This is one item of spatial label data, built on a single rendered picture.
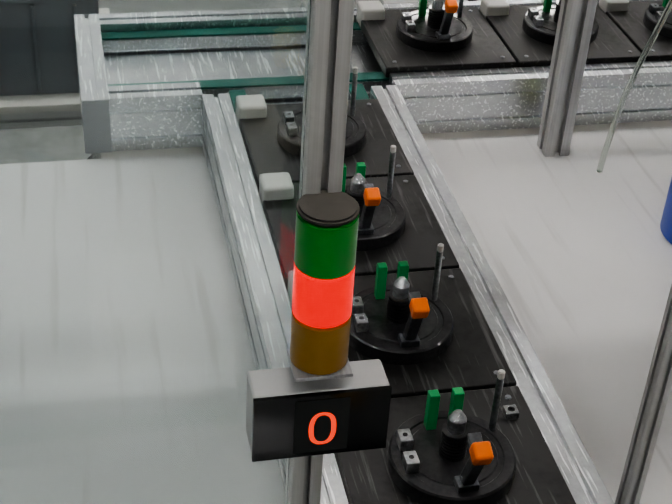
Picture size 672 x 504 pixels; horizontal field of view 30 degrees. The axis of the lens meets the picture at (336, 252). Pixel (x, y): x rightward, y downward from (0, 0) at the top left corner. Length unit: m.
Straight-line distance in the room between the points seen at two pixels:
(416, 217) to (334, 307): 0.80
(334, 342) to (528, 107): 1.29
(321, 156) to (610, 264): 1.04
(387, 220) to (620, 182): 0.56
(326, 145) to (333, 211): 0.05
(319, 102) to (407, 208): 0.88
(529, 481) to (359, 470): 0.19
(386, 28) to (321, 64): 1.42
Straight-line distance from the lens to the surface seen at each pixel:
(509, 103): 2.26
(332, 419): 1.09
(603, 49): 2.38
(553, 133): 2.20
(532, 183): 2.14
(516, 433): 1.47
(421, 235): 1.77
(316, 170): 0.99
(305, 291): 1.01
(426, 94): 2.21
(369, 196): 1.66
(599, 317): 1.85
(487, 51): 2.31
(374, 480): 1.39
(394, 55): 2.26
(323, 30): 0.93
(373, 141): 1.98
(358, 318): 1.54
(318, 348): 1.04
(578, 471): 1.46
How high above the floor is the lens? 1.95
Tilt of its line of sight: 35 degrees down
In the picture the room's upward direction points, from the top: 4 degrees clockwise
